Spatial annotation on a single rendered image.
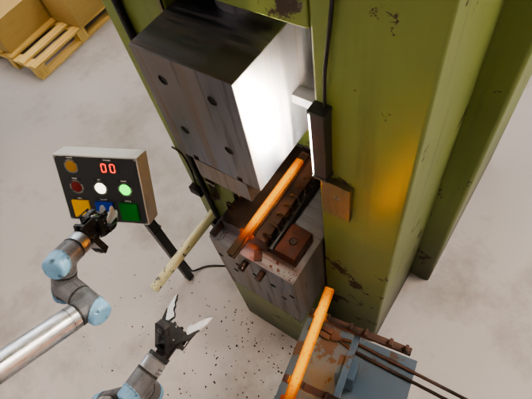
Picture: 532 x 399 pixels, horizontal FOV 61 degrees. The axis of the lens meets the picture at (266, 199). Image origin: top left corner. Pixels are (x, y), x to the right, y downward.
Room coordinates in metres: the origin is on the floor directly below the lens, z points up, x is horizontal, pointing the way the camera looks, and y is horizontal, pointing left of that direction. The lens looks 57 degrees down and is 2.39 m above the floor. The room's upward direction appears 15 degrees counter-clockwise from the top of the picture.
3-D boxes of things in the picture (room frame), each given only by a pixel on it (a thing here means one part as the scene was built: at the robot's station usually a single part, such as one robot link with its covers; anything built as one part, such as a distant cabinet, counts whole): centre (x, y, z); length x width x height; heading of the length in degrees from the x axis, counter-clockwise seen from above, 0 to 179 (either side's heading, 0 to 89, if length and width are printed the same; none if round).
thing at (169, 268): (0.98, 0.41, 0.62); 0.44 x 0.05 x 0.05; 133
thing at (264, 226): (0.94, -0.04, 0.96); 0.42 x 0.20 x 0.09; 133
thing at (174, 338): (0.47, 0.42, 0.97); 0.12 x 0.08 x 0.09; 133
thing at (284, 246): (0.70, -0.06, 0.95); 0.12 x 0.09 x 0.07; 133
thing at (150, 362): (0.41, 0.48, 0.98); 0.08 x 0.05 x 0.08; 43
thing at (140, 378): (0.36, 0.53, 0.98); 0.11 x 0.08 x 0.09; 133
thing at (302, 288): (0.90, -0.09, 0.69); 0.56 x 0.38 x 0.45; 133
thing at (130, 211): (0.99, 0.51, 1.01); 0.07 x 0.05 x 0.07; 68
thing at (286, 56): (0.91, -0.07, 1.56); 0.42 x 0.39 x 0.40; 133
